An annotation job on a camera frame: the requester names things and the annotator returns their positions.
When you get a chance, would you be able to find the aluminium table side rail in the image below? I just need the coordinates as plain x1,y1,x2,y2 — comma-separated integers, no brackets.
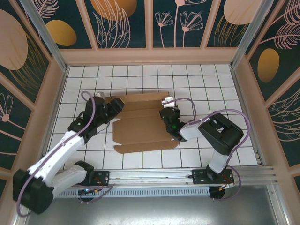
229,67,263,166
35,67,70,170

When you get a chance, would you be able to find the grey metal sheet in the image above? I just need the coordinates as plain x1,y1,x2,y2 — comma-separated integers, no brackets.
14,185,291,225

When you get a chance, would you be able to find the aluminium frame post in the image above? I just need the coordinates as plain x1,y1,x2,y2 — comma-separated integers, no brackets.
20,0,68,72
229,0,276,68

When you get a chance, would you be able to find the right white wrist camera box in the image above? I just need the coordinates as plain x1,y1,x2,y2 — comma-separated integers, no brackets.
160,95,176,109

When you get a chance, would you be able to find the aluminium mounting rail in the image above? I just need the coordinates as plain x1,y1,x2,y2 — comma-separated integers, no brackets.
22,166,281,188

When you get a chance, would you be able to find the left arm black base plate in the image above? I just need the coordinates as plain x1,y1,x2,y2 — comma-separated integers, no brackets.
91,171,111,187

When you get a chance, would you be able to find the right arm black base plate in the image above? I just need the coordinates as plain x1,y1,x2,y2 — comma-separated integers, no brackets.
191,169,235,186

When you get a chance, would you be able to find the slotted grey cable duct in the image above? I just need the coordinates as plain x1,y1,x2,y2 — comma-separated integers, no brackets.
53,187,210,197

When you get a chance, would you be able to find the brown cardboard paper box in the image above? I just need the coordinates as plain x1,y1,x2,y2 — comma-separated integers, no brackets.
112,91,180,153

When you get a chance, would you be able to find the small green circuit board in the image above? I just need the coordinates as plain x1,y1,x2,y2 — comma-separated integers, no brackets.
78,187,99,195

